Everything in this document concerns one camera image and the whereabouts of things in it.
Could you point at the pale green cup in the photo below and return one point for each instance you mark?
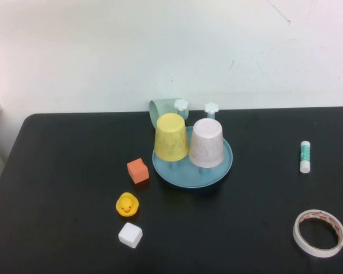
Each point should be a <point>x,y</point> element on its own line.
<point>160,109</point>

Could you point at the yellow speckled cup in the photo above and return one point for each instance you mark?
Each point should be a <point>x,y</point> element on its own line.
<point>171,140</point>

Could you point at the pink speckled cup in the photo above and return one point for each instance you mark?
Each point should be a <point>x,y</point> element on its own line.
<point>207,145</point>

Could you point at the blue cup stand with pegs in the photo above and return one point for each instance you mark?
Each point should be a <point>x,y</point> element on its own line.
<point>185,177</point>

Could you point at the orange foam cube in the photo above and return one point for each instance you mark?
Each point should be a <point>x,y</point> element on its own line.
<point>137,171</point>

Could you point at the yellow rubber duck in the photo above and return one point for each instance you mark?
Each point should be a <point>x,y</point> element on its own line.
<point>127,204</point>

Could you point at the white foam cube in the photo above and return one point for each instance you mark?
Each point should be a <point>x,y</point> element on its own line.
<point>130,235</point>

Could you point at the green white glue stick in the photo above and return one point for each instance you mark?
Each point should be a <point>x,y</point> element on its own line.
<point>305,157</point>

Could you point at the white tape roll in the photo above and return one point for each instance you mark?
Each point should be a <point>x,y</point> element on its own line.
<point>297,234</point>

